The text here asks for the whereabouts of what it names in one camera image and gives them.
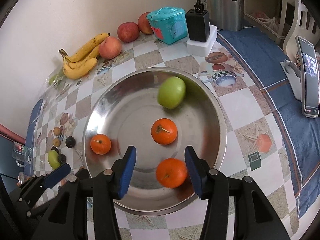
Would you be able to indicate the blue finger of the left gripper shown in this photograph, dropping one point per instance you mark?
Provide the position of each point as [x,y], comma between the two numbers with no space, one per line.
[54,177]

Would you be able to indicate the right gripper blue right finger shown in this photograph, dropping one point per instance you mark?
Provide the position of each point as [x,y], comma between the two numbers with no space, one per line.
[198,172]

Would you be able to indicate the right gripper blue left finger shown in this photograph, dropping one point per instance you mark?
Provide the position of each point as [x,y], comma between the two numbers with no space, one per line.
[122,173]

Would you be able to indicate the small green apple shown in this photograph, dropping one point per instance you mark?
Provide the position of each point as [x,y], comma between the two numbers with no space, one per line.
[53,159]

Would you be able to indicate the dark purple fruit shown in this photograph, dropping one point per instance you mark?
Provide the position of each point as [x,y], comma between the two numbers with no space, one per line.
[61,158]
[70,142]

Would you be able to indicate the tan round fruit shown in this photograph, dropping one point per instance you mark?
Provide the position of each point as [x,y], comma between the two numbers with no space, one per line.
[57,131]
[56,142]

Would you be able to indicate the near orange tangerine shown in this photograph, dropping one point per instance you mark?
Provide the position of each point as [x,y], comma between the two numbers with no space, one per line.
[171,173]

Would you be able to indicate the left orange tangerine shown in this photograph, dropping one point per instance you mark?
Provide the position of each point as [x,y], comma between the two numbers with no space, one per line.
[100,144]

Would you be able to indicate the clear glass mug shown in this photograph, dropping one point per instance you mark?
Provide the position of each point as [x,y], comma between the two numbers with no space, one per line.
[22,154]

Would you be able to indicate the orange tangerine with stem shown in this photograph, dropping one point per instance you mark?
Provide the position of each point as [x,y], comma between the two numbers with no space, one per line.
[164,131]

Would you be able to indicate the round steel tray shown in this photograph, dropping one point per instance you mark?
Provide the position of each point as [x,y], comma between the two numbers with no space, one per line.
[128,114]

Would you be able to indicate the checkered printed tablecloth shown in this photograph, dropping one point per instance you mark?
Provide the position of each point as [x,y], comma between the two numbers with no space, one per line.
[268,137]

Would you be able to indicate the large green apple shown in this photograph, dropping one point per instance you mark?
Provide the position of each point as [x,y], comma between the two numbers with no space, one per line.
[171,92]

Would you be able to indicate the yellow banana bunch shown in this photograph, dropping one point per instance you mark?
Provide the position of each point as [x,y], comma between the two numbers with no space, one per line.
[84,60]

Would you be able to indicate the pale red apple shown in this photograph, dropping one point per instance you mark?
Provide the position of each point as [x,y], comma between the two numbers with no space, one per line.
[110,48]

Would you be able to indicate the white phone stand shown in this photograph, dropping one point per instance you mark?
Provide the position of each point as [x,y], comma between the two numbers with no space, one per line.
[293,75]

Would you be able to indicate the middle red apple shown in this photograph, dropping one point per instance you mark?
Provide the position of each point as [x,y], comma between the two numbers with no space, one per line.
[128,32]

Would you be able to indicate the smartphone on stand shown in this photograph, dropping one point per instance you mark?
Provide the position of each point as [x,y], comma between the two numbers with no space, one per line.
[309,77]

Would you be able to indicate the far red apple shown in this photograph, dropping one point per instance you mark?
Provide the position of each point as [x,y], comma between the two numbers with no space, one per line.
[144,25]

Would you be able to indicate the teal plastic box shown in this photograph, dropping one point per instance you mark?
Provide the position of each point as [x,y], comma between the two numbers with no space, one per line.
[168,24]

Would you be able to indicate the black power adapter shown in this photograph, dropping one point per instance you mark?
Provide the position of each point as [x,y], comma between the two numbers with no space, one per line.
[197,20]

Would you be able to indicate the steel thermos jug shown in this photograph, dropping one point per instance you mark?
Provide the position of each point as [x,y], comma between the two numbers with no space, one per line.
[226,14]

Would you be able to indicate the white plastic chair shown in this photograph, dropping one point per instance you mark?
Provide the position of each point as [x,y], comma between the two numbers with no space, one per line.
[303,25]

